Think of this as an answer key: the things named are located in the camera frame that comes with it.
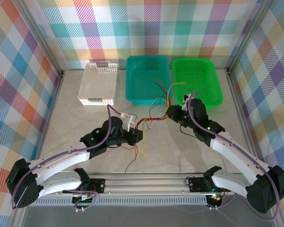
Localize thin yellow cable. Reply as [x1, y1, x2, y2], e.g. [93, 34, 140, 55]
[142, 81, 187, 128]
[136, 115, 171, 158]

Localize thin dark green cable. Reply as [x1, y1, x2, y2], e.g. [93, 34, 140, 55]
[150, 97, 168, 114]

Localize green plastic basket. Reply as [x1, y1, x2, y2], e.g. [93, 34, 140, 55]
[171, 58, 224, 111]

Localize teal plastic basket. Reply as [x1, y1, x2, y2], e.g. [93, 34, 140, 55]
[125, 55, 173, 106]

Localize white perforated plastic basket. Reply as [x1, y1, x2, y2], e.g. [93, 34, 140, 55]
[77, 61, 119, 106]

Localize left controller board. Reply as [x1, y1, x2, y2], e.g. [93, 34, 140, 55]
[71, 192, 97, 209]

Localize controller board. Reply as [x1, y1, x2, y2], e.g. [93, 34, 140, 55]
[207, 192, 227, 205]
[71, 192, 97, 209]

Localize right controller board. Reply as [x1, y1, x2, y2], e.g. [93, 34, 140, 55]
[207, 192, 227, 205]

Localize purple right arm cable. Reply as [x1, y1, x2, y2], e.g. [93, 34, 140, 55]
[188, 91, 284, 222]

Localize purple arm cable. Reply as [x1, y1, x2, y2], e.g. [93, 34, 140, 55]
[10, 105, 121, 211]
[188, 91, 284, 222]

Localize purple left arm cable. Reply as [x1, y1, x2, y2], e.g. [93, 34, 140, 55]
[10, 105, 121, 211]

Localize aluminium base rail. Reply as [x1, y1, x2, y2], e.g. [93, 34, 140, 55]
[56, 171, 254, 197]

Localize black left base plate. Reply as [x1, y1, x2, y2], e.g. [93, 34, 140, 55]
[89, 178, 107, 194]

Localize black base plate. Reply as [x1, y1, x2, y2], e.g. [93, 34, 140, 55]
[187, 176, 208, 192]
[89, 178, 107, 194]

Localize grey slotted cable duct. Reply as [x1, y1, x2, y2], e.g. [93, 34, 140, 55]
[34, 196, 210, 207]

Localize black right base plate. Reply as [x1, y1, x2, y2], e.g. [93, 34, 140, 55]
[187, 176, 208, 192]

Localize aluminium frame post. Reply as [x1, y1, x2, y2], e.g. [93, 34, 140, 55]
[226, 0, 275, 74]
[16, 0, 66, 76]

